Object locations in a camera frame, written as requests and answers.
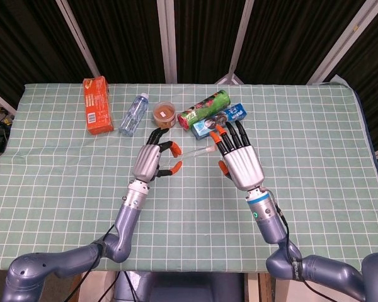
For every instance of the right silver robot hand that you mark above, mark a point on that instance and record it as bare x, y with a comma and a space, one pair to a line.
242, 166

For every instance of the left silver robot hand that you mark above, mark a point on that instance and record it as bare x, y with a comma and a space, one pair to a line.
146, 162

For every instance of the clear glass test tube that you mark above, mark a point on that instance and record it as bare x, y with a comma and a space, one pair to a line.
193, 152

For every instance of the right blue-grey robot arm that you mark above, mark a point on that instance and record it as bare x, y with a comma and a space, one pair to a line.
271, 226

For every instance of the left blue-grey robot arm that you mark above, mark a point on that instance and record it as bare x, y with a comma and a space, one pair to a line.
127, 220

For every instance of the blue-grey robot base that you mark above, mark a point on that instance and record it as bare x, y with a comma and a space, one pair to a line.
182, 287

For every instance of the clear plastic water bottle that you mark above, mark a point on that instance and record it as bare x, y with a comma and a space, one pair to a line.
133, 116

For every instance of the round jar with brown contents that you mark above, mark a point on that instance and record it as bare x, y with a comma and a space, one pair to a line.
164, 114

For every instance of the blue cookie pack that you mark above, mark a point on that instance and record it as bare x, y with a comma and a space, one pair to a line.
204, 126

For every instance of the green chip can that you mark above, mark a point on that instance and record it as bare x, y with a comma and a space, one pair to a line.
204, 108

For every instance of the green checked tablecloth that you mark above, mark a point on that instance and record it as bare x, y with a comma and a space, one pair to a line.
189, 220

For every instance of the orange carton box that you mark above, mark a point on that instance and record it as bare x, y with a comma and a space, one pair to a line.
97, 107

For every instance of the black pleated screen panel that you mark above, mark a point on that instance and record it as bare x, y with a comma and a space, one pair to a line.
286, 37
204, 37
375, 63
25, 41
123, 37

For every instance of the wooden table leg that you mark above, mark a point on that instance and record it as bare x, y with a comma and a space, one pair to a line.
77, 294
264, 292

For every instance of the white screen frame post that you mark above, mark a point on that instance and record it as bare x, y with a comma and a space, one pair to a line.
343, 41
78, 37
241, 41
167, 41

